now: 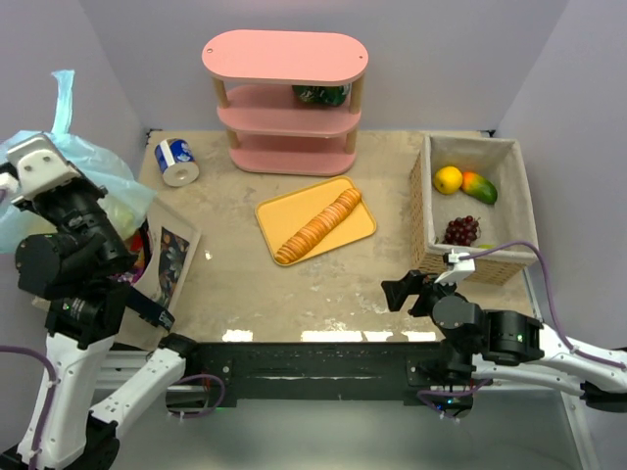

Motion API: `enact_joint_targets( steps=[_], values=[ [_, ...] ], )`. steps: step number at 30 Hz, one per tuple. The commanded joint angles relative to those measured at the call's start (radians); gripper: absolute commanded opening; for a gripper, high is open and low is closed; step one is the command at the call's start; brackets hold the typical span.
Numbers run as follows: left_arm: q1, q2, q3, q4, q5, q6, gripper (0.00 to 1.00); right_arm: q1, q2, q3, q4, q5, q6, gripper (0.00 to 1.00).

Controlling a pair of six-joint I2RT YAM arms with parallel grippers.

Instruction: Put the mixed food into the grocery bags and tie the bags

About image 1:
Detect red snack packet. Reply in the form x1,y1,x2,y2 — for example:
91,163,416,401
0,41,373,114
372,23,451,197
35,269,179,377
126,229,152,270

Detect beige canvas tote bag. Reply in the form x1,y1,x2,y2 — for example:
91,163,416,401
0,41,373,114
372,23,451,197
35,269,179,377
28,195,203,352

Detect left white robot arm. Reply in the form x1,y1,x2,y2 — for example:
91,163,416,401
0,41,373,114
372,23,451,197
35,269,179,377
1,177,197,469

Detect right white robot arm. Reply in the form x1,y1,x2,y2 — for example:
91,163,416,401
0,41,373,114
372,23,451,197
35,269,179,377
381,270,626,413

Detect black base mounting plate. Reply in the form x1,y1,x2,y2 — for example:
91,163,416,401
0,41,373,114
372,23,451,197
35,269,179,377
185,342,479,407

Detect purple grape bunch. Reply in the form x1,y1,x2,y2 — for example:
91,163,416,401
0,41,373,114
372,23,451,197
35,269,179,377
444,215,481,247

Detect long baguette bread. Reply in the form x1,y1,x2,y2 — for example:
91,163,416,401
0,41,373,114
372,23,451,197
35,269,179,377
274,188,362,265

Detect yellow plastic tray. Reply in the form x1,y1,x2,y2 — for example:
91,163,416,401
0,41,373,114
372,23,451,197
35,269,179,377
256,176,377,267

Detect blue white paper roll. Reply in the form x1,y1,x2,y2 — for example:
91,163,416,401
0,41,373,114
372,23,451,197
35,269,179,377
154,138,200,187

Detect red green mango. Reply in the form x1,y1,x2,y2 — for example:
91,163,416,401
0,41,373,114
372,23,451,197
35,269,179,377
461,171,498,206

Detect wicker basket with liner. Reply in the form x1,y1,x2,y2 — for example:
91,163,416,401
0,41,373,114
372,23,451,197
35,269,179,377
410,133,538,273

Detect pink three-tier shelf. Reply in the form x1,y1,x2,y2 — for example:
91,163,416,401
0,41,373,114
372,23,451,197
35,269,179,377
202,29,368,176

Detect green snack packet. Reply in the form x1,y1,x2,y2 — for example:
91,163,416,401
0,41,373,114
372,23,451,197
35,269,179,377
292,84,352,107

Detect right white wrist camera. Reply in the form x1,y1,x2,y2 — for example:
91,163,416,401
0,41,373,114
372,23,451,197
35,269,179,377
435,249,475,285

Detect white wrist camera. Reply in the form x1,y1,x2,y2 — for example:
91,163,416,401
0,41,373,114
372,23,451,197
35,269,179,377
435,249,475,285
7,133,82,201

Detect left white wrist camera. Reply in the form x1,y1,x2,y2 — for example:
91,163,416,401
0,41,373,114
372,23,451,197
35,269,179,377
7,133,82,201

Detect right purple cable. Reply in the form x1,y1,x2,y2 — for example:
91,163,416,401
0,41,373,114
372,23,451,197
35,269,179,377
455,240,627,371

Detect aluminium frame rail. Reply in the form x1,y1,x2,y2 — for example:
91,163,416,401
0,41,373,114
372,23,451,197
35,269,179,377
63,293,579,393

